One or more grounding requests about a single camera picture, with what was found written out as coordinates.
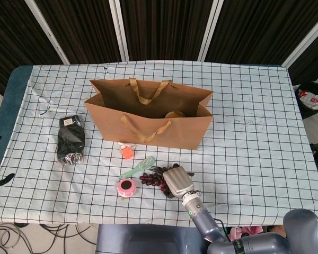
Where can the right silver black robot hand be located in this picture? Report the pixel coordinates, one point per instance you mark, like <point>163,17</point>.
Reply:
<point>178,181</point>

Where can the purple grape bunch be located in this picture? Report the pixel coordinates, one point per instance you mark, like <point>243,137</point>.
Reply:
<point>151,180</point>

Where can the pink toy cake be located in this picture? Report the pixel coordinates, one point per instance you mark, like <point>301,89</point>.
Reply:
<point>126,186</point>

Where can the clear cup orange snack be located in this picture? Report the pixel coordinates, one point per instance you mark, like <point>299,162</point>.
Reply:
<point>175,115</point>

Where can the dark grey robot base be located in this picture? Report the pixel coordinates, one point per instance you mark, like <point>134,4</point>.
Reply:
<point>153,240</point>

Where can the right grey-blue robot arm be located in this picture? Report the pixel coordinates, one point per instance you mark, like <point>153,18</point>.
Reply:
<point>254,240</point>

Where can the metal fork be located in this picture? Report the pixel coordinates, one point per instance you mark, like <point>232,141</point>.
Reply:
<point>155,168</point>

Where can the green scrubbing brush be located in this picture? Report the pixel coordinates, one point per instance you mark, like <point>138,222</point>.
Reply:
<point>145,163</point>

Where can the brown paper bag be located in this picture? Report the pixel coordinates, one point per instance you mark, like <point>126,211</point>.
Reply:
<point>180,132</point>

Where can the orange cube charger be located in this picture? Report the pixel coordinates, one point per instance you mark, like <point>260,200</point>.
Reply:
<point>127,153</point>

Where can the black socks in plastic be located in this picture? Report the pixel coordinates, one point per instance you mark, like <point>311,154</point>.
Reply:
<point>70,140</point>

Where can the colourful clothes pile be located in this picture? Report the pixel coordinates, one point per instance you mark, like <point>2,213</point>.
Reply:
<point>243,230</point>

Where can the blue checkered tablecloth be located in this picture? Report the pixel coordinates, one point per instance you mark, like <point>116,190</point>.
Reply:
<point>95,209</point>

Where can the dark slatted partition panel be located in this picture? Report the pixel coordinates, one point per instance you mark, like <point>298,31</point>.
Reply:
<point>254,29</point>
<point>77,31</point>
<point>164,29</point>
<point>10,39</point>
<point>312,58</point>

